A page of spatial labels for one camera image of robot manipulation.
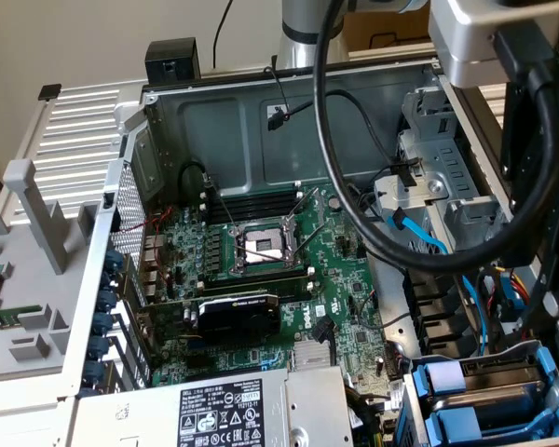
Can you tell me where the open PC case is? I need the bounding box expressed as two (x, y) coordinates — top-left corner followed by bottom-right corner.
(58, 48), (559, 447)

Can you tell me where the black RAM slot bank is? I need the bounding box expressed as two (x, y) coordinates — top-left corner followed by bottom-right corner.
(196, 265), (316, 303)
(198, 182), (305, 224)

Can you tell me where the silver power supply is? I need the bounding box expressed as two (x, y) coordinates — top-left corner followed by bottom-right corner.
(72, 365), (355, 447)

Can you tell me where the grey parts rack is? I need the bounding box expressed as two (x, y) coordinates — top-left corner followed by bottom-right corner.
(0, 157), (122, 386)

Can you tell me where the hard drive in blue caddy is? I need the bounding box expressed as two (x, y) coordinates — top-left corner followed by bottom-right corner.
(400, 338), (559, 447)

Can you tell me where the black graphics card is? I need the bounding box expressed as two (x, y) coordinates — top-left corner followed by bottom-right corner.
(137, 289), (284, 348)

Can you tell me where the thin black cable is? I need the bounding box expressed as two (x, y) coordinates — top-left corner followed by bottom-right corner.
(212, 0), (237, 75)

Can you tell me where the green RAM stick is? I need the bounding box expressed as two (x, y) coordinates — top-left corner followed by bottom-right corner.
(0, 305), (44, 332)

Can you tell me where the yellow black wire bundle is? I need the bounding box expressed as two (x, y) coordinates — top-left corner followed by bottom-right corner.
(344, 386), (388, 447)

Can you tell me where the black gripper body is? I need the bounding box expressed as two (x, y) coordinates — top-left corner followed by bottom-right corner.
(500, 18), (559, 267)

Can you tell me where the thin steel locking lever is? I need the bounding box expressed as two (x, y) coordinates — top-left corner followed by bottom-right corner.
(203, 172), (239, 234)
(239, 244), (288, 262)

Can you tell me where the coloured power wire bundle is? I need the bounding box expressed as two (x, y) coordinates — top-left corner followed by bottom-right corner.
(474, 267), (537, 355)

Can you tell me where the silver chipset heatsink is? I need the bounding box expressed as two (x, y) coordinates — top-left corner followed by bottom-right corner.
(292, 341), (332, 373)

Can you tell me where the black SATA wire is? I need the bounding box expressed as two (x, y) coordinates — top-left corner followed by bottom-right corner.
(310, 314), (335, 369)

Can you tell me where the steel socket cover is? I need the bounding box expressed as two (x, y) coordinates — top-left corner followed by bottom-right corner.
(282, 186), (328, 234)

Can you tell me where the brown cardboard box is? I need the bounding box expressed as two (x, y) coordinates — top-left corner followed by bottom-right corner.
(342, 7), (437, 60)

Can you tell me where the hard disk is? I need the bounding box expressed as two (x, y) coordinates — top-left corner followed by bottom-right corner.
(409, 346), (559, 413)

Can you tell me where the empty blue disk carrier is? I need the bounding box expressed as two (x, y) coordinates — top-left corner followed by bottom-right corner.
(423, 403), (559, 441)

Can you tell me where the blue SATA wire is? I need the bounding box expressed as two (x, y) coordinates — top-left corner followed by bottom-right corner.
(388, 206), (490, 355)

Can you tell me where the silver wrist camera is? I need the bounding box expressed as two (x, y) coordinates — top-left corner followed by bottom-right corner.
(427, 0), (559, 89)

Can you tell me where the black plastic end cap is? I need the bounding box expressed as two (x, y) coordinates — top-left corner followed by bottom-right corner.
(36, 83), (63, 102)

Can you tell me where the black box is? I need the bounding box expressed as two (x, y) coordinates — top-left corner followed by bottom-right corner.
(144, 36), (202, 88)

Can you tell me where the green motherboard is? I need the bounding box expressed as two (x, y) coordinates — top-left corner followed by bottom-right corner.
(139, 181), (414, 409)

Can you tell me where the CPU socket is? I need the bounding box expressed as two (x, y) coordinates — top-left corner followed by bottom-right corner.
(230, 218), (308, 277)

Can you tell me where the black connector power wire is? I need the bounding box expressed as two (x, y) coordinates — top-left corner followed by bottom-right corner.
(266, 88), (421, 174)

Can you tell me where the thin black red wire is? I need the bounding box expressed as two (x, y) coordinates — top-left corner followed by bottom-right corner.
(263, 54), (293, 120)

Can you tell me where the black plastic card retainer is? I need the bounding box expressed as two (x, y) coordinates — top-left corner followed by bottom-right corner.
(402, 267), (477, 360)

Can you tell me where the thin black looped wire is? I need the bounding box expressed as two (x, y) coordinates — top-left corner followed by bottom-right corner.
(179, 160), (215, 193)

